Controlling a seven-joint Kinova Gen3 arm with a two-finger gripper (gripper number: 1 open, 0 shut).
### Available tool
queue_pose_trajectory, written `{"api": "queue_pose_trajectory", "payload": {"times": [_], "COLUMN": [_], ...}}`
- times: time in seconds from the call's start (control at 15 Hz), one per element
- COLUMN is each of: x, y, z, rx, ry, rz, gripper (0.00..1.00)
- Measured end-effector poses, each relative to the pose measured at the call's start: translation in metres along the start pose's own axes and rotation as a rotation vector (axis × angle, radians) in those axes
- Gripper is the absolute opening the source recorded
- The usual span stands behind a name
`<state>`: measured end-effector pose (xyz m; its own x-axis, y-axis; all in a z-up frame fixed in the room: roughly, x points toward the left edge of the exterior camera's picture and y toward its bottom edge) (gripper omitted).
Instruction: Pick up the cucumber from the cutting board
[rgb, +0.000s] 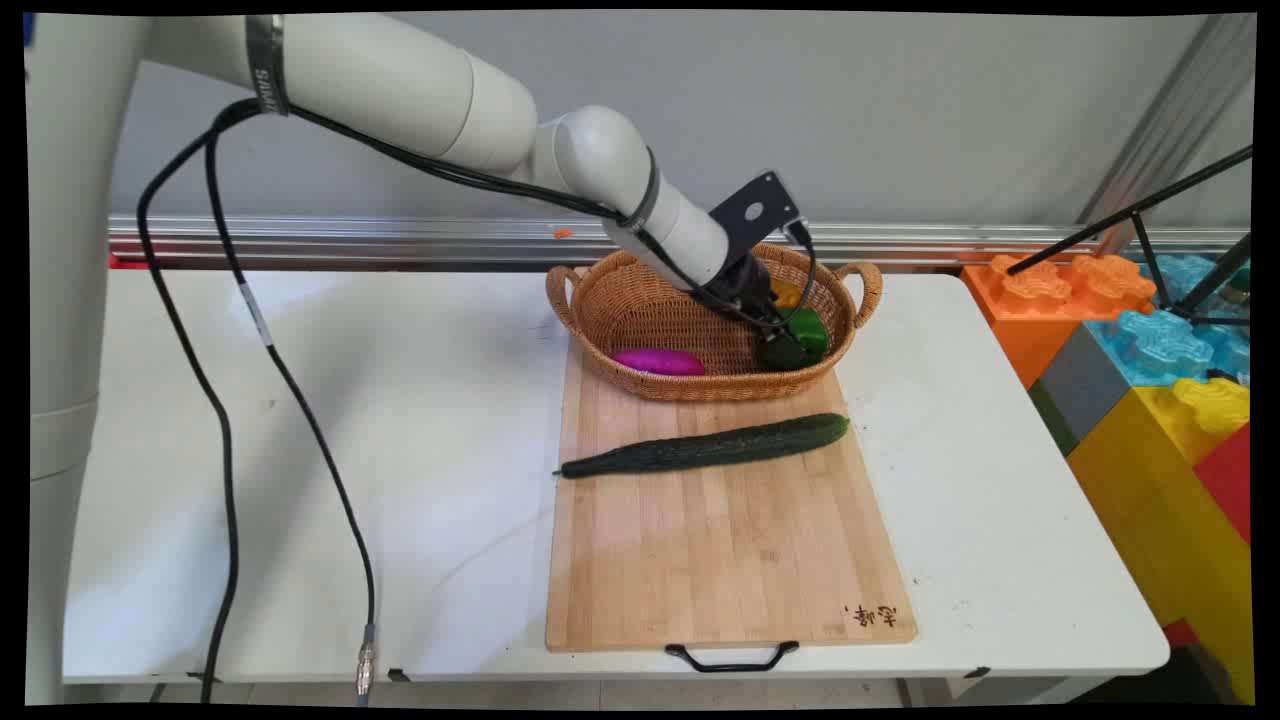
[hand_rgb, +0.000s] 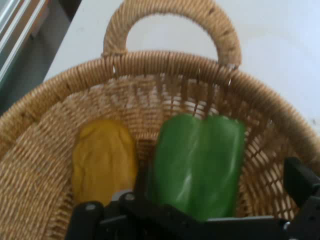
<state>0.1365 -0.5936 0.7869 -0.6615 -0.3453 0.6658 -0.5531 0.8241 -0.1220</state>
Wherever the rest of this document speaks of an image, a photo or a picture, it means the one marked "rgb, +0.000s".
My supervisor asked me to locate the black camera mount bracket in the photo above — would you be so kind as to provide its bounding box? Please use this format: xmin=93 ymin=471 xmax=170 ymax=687
xmin=709 ymin=172 xmax=807 ymax=253

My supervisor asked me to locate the black tripod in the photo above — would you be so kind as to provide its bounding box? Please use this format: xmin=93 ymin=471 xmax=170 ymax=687
xmin=1005 ymin=144 xmax=1254 ymax=328

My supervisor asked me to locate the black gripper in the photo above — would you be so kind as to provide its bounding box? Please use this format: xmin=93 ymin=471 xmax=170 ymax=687
xmin=712 ymin=254 xmax=815 ymax=373

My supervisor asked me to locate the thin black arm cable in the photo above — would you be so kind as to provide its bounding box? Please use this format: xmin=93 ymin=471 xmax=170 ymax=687
xmin=262 ymin=100 xmax=819 ymax=333

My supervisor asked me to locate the black cable with metal plug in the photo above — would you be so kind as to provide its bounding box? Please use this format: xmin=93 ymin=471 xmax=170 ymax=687
xmin=204 ymin=120 xmax=378 ymax=697

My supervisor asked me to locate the aluminium rail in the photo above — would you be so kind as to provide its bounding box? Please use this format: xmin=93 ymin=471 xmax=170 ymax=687
xmin=108 ymin=213 xmax=1251 ymax=273

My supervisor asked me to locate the bamboo cutting board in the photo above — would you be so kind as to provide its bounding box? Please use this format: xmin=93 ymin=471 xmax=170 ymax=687
xmin=545 ymin=336 xmax=918 ymax=654

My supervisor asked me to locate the thick black looping cable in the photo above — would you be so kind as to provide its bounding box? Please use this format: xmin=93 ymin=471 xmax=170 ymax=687
xmin=136 ymin=97 xmax=263 ymax=705

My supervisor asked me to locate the orange foam block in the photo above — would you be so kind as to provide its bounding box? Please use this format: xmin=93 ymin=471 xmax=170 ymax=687
xmin=961 ymin=252 xmax=1159 ymax=392

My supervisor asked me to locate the woven wicker basket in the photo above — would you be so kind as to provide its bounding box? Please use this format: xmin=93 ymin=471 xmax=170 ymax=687
xmin=545 ymin=241 xmax=884 ymax=403

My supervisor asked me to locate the purple toy eggplant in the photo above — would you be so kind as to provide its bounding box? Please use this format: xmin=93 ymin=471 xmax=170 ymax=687
xmin=612 ymin=347 xmax=706 ymax=378

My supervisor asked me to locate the dark green cucumber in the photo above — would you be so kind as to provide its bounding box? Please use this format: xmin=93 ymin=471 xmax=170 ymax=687
xmin=553 ymin=413 xmax=851 ymax=480

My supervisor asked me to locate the grey foam block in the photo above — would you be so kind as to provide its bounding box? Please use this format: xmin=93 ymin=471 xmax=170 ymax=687
xmin=1028 ymin=322 xmax=1134 ymax=458

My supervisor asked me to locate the blue foam block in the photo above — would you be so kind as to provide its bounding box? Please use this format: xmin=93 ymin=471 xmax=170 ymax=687
xmin=1084 ymin=253 xmax=1253 ymax=388

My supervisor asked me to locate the green toy bell pepper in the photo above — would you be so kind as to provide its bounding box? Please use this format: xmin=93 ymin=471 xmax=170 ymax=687
xmin=784 ymin=307 xmax=830 ymax=357

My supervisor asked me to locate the red foam block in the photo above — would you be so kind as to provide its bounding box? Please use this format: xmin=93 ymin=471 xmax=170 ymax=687
xmin=1191 ymin=423 xmax=1254 ymax=547

